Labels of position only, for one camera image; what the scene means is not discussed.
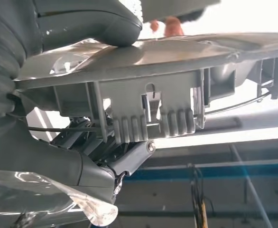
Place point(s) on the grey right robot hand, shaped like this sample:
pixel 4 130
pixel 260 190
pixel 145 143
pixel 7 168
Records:
pixel 58 163

